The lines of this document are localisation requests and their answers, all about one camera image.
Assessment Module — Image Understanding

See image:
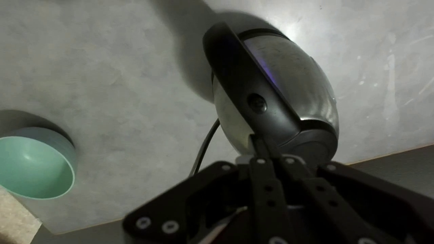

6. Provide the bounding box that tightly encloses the black kettle power cord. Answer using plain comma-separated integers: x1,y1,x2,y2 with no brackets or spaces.
189,117,222,177

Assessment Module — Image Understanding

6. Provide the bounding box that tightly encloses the mint green bowl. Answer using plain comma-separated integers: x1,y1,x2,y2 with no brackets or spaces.
0,127,78,200

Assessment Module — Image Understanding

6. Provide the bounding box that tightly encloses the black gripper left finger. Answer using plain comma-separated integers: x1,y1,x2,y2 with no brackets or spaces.
250,157,295,244

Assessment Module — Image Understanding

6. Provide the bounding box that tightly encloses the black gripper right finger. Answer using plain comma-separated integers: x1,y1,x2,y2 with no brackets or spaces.
280,154,380,244

